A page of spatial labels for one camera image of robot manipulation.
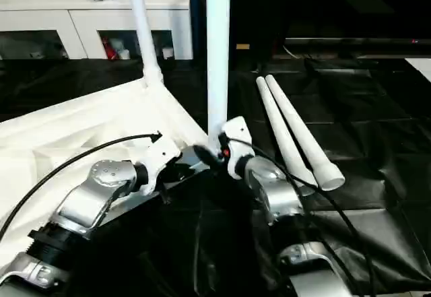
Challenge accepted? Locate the white plastic table leg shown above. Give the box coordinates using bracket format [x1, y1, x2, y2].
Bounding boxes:
[264, 73, 346, 191]
[204, 0, 234, 155]
[255, 76, 318, 197]
[125, 0, 165, 91]

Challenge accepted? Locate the white plastic table top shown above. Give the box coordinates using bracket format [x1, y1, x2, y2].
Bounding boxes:
[0, 73, 210, 264]

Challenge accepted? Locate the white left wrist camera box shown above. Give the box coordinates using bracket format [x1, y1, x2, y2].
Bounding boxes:
[133, 131, 183, 197]

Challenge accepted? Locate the white sideboard cabinet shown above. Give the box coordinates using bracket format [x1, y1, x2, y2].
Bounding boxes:
[0, 0, 195, 61]

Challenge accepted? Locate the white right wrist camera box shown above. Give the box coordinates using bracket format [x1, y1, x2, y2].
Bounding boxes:
[220, 115, 255, 180]

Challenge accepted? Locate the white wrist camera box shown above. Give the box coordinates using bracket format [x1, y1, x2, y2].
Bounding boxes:
[220, 115, 255, 180]
[133, 131, 183, 197]

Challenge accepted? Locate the red bottle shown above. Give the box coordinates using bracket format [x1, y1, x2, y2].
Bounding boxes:
[106, 37, 118, 61]

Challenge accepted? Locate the black work mat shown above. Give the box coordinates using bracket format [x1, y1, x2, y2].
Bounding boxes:
[0, 57, 431, 297]

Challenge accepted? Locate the white board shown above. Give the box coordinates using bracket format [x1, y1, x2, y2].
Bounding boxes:
[405, 57, 431, 82]

